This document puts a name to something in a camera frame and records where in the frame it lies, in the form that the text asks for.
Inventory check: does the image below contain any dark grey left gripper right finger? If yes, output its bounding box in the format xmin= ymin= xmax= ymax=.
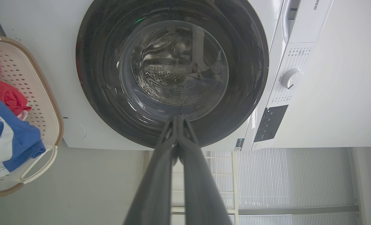
xmin=177 ymin=114 xmax=233 ymax=225

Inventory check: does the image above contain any blue and white garment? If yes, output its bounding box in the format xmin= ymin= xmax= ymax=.
xmin=0 ymin=89 xmax=46 ymax=180

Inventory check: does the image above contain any black washer display panel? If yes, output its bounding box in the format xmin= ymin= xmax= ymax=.
xmin=254 ymin=105 xmax=289 ymax=143

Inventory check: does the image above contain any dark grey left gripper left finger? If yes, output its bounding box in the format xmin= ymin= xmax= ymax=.
xmin=123 ymin=115 xmax=180 ymax=225

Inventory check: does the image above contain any white front-load washing machine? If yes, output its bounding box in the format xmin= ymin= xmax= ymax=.
xmin=0 ymin=0 xmax=371 ymax=152

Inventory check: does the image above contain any white detergent drawer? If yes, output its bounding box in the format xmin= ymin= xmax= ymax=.
xmin=281 ymin=0 xmax=301 ymax=43

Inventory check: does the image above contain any white window frame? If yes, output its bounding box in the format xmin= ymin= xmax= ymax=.
xmin=143 ymin=150 xmax=362 ymax=225

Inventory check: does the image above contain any white pleated window blind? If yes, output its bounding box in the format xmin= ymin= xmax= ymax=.
xmin=204 ymin=147 xmax=361 ymax=225

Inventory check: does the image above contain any red garment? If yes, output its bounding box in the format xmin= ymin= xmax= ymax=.
xmin=0 ymin=50 xmax=32 ymax=121

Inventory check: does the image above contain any beige perforated laundry basket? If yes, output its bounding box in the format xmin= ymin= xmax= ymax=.
xmin=0 ymin=34 xmax=64 ymax=198

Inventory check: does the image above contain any white program dial knob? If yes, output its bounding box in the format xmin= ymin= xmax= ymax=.
xmin=280 ymin=69 xmax=304 ymax=89

